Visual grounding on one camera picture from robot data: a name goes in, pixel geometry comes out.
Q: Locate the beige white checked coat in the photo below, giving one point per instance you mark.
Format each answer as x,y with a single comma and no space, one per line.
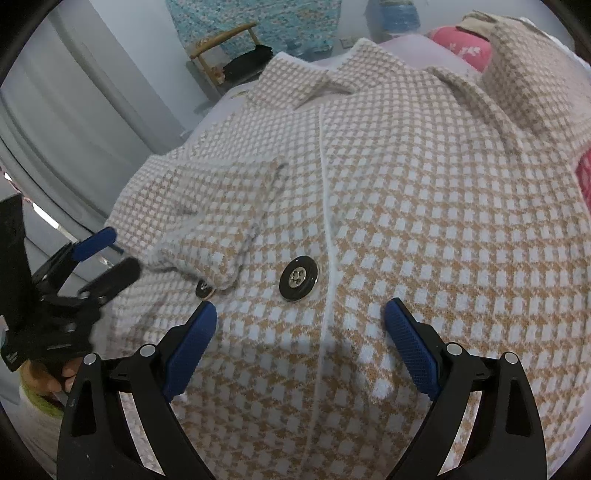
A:
392,184

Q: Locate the beige clothes pile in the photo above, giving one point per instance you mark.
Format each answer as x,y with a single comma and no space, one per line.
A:
485,23

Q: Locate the black bag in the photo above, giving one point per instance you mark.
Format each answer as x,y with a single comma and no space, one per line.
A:
247,62

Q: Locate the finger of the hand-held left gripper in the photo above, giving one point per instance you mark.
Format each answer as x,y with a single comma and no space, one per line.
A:
94,242
117,277

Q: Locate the white curtain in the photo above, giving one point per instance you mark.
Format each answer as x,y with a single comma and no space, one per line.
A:
69,92

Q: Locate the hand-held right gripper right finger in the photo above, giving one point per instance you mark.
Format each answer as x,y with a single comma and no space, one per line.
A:
411,346

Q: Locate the green fuzzy cloth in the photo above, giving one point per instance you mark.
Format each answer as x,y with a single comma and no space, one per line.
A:
39,401

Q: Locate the teal floral wall cloth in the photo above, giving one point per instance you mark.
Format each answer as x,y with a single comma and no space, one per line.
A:
277,18

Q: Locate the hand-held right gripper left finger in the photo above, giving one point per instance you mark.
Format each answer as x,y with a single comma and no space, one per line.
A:
194,341

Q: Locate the person's left hand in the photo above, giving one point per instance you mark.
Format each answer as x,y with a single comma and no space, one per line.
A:
69,371

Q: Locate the wooden chair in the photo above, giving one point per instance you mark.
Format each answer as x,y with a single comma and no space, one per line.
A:
217,44

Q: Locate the blue water bottle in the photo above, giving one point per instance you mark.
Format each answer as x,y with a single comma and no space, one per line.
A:
392,14

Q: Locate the pink floral blanket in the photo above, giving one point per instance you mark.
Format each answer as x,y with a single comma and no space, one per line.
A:
461,46

